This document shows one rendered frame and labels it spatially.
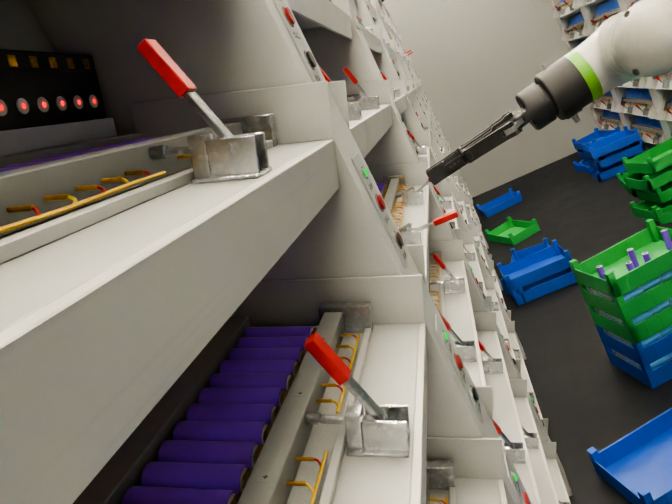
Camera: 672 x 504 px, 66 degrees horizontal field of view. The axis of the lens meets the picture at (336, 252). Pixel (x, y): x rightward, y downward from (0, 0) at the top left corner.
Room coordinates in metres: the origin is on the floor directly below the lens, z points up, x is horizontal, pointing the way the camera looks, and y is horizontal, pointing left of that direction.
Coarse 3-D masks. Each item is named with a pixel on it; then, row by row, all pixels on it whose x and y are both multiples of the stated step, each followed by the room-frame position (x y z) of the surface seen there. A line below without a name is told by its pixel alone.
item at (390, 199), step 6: (396, 180) 1.11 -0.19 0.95; (390, 186) 1.05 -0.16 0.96; (396, 186) 1.04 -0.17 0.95; (390, 192) 0.99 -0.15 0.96; (396, 192) 1.01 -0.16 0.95; (390, 198) 0.94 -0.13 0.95; (396, 198) 1.00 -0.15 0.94; (390, 204) 0.89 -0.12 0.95; (396, 204) 0.93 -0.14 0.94; (390, 210) 0.84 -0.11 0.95; (396, 210) 0.89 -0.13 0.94; (402, 210) 0.90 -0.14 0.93; (396, 216) 0.85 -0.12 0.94; (402, 216) 0.85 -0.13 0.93; (396, 222) 0.81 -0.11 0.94
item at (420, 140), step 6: (426, 132) 1.80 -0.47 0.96; (414, 138) 1.64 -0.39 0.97; (420, 138) 1.81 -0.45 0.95; (426, 138) 1.80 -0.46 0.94; (414, 144) 1.80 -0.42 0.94; (420, 144) 1.81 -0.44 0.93; (426, 144) 1.81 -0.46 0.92; (420, 150) 1.63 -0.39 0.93; (426, 150) 1.63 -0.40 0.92; (420, 156) 1.59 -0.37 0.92; (426, 156) 1.23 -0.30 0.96
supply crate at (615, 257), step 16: (624, 240) 1.55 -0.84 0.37; (640, 240) 1.55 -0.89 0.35; (656, 240) 1.53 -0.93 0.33; (608, 256) 1.55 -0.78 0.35; (624, 256) 1.55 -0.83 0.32; (640, 256) 1.50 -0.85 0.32; (656, 256) 1.45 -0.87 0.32; (576, 272) 1.52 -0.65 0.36; (592, 272) 1.55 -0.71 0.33; (608, 272) 1.36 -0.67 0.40; (624, 272) 1.46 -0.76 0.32; (640, 272) 1.35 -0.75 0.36; (656, 272) 1.35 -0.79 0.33; (592, 288) 1.46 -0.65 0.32; (608, 288) 1.37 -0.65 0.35; (624, 288) 1.35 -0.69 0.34
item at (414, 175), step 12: (372, 168) 1.17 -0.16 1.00; (384, 168) 1.16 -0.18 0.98; (396, 168) 1.15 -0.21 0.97; (408, 168) 1.14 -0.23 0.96; (420, 168) 1.14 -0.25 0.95; (384, 180) 1.14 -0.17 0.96; (408, 180) 1.15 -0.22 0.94; (420, 180) 1.14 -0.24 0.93; (408, 216) 0.88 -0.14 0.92; (420, 216) 0.87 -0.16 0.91; (420, 252) 0.56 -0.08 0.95; (420, 264) 0.56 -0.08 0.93
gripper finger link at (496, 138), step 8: (504, 128) 0.86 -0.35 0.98; (488, 136) 0.88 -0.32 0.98; (496, 136) 0.87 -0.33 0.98; (504, 136) 0.87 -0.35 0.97; (512, 136) 0.86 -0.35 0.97; (480, 144) 0.88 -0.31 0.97; (488, 144) 0.88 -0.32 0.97; (496, 144) 0.87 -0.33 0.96; (464, 152) 0.90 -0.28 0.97; (472, 152) 0.89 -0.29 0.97; (480, 152) 0.89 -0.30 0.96; (472, 160) 0.90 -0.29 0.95
